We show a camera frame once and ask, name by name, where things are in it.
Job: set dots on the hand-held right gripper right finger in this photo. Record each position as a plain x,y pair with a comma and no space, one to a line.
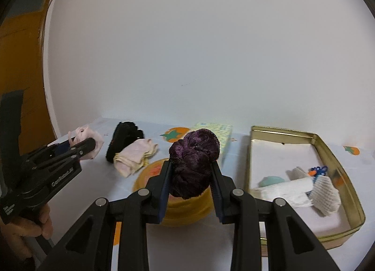
218,200

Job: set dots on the black fuzzy cloth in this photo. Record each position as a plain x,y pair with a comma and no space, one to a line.
123,137

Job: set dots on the brown wooden door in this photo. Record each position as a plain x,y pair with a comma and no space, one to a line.
26,68

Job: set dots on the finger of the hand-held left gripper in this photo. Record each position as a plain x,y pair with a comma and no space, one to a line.
60,147
58,158

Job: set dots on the dark purple fuzzy sock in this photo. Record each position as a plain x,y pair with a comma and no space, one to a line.
193,159

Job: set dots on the white knitted sock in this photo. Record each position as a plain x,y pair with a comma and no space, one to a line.
325,194

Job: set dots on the pale pink sock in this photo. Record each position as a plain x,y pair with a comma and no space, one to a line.
82,133
133,155

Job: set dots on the white rolled cloth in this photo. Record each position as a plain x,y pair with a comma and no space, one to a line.
281,191

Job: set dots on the rectangular gold tin box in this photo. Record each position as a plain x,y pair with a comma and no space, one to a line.
350,200

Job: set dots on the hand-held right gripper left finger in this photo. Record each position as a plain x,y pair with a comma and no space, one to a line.
164,200

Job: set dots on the white fruit-print tablecloth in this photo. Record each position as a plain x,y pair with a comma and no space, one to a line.
96,177

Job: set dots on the round gold tin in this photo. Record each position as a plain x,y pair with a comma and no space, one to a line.
187,209

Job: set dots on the person's left hand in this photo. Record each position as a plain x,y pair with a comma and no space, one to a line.
26,227

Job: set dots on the yellow patterned tissue pack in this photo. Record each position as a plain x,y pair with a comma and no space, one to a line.
224,136

